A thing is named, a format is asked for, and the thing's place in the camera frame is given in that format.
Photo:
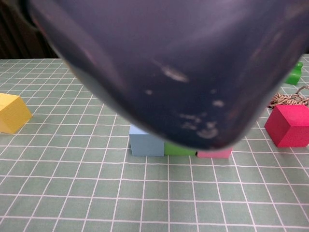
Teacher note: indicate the light blue foam cube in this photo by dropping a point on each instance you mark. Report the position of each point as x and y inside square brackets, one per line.
[144, 147]

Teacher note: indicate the green foam cube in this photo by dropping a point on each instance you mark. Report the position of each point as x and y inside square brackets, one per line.
[178, 151]

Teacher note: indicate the pink foam cube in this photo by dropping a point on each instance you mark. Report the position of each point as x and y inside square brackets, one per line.
[214, 153]

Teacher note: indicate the magenta red foam cube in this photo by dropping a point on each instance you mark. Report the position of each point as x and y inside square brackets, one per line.
[294, 135]

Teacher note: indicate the yellow foam cube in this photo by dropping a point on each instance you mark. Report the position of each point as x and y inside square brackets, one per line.
[12, 113]

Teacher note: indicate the blue grey left robot arm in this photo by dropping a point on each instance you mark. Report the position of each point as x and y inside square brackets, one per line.
[169, 72]

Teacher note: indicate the green checked tablecloth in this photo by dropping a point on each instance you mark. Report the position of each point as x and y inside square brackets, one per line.
[144, 193]

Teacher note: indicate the green studded toy brick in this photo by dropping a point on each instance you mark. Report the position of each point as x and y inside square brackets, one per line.
[294, 77]

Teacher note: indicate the dark brown pleated curtain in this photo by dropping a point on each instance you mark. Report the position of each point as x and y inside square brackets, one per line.
[14, 36]

